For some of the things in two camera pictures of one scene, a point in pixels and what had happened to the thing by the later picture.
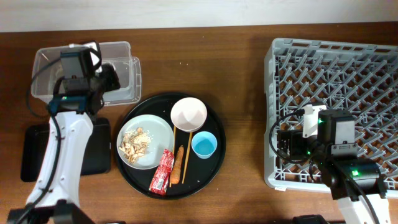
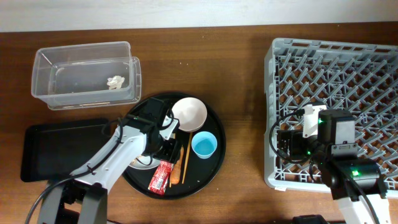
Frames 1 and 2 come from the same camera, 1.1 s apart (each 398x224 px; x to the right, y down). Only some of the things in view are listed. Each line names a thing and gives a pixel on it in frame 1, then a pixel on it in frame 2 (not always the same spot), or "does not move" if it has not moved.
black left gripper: [109, 73] -> [172, 152]
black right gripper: [295, 137] does not move
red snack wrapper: [159, 183] does not move
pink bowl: [188, 114] does not move
